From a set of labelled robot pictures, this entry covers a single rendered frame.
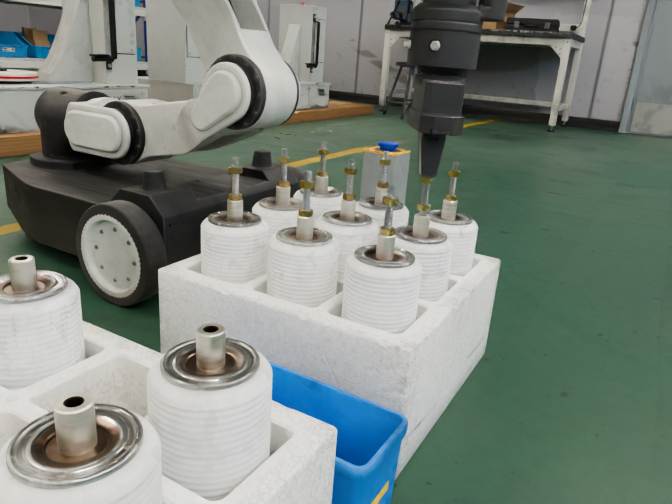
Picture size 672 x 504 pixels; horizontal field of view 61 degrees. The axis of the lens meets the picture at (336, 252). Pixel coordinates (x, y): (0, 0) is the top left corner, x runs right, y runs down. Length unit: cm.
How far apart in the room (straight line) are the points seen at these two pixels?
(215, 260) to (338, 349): 23
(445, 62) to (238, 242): 35
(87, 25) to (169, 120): 189
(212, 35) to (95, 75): 199
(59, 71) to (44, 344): 253
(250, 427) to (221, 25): 89
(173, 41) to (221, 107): 238
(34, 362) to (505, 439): 59
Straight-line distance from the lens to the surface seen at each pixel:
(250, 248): 80
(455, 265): 90
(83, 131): 145
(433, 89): 73
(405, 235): 80
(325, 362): 71
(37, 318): 59
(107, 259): 117
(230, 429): 44
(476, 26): 76
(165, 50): 356
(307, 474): 49
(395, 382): 67
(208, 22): 122
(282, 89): 117
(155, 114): 133
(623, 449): 92
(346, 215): 85
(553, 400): 98
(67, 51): 309
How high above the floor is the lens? 49
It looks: 19 degrees down
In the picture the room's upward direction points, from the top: 4 degrees clockwise
